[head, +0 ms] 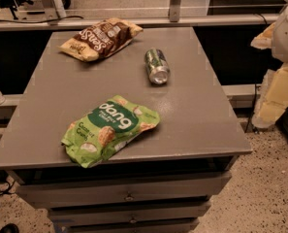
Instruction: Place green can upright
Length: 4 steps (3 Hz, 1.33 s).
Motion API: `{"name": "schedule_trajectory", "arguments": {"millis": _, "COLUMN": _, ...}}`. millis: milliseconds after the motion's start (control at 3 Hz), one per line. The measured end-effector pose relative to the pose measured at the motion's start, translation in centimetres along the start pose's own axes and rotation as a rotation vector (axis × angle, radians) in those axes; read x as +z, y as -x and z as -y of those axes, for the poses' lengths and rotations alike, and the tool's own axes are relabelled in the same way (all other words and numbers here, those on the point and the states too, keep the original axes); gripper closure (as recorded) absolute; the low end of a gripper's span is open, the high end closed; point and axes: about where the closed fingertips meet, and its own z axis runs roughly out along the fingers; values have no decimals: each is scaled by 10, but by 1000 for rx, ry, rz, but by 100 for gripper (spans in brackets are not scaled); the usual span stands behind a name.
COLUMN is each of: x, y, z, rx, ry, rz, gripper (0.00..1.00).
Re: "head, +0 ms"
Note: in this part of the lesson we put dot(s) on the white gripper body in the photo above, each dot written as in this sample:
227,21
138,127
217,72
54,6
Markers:
287,36

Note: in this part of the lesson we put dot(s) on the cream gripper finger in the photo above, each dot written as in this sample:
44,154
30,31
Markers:
273,100
263,40

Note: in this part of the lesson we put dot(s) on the green soda can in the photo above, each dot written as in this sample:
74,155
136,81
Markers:
156,65

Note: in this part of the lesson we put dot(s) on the grey drawer cabinet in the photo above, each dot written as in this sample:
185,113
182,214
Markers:
136,143

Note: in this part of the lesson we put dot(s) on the brown yellow chips bag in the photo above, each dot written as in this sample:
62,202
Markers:
101,40

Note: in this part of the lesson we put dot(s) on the green dang chips bag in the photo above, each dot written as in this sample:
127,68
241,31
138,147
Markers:
106,130

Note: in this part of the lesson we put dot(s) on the top drawer knob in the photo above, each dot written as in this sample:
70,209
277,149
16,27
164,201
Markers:
129,198

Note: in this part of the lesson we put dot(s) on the drawer knob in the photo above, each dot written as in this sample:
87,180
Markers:
129,198
133,220

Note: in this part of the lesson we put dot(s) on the metal frame post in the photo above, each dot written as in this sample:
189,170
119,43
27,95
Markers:
174,10

